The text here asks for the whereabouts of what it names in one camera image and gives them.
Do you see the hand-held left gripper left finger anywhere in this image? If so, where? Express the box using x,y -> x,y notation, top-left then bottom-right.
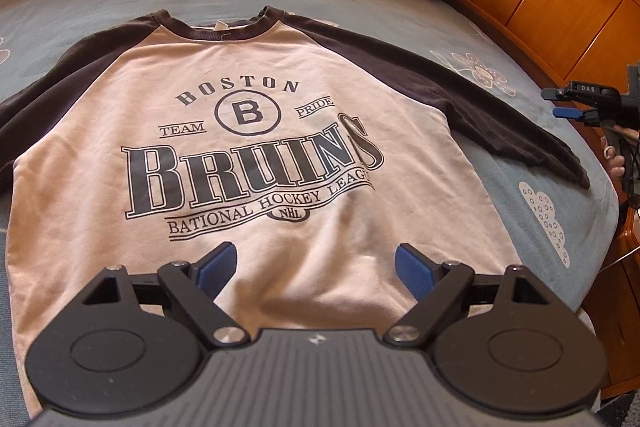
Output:
82,241 -> 247,349

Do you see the person's right hand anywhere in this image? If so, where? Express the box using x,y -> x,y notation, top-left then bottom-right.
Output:
599,136 -> 627,182

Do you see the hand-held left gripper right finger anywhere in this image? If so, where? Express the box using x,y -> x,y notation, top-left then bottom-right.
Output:
384,243 -> 551,349

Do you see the cream and black printed sweatshirt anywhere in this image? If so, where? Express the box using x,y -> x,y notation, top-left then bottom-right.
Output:
0,5 -> 592,425

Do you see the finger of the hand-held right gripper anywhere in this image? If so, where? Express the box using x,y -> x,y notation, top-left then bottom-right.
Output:
553,107 -> 603,126
541,80 -> 622,104

